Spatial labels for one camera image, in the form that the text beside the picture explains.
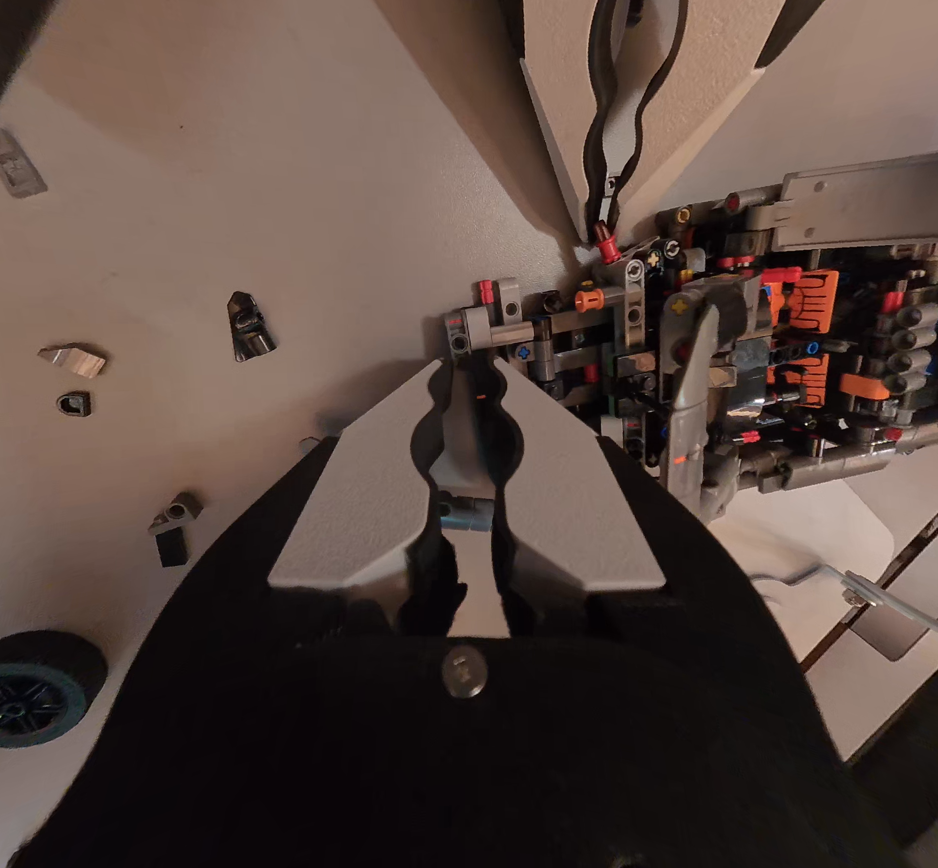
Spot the black lego wedge piece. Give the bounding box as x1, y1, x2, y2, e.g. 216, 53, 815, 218
227, 291, 279, 363

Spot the white book stand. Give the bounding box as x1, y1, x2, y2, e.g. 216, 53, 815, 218
703, 472, 938, 766

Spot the grey lego plate piece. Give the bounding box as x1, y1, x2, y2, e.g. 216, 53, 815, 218
0, 128, 48, 198

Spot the grey lego connector piece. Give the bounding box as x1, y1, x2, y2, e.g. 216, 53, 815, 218
149, 493, 204, 535

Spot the black lego wheel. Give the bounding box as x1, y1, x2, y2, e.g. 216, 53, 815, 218
0, 630, 109, 750

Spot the grey lego slope piece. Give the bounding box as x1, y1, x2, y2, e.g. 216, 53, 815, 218
38, 344, 108, 378

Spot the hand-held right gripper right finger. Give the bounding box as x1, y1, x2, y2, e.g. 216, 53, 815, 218
490, 357, 668, 638

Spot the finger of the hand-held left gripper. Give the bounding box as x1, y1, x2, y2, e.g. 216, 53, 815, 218
607, 0, 822, 237
520, 0, 646, 245

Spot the grey lego car model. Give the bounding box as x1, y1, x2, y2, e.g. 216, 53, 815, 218
426, 153, 938, 535

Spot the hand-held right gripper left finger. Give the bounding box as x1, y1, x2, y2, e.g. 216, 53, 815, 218
267, 359, 469, 638

